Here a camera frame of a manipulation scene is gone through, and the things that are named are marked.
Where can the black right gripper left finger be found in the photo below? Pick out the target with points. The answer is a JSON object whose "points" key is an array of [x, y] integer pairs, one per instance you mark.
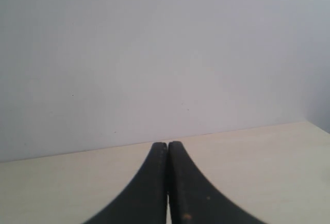
{"points": [[144, 199]]}

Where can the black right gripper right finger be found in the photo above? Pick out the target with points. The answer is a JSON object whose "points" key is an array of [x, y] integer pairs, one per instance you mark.
{"points": [[192, 198]]}

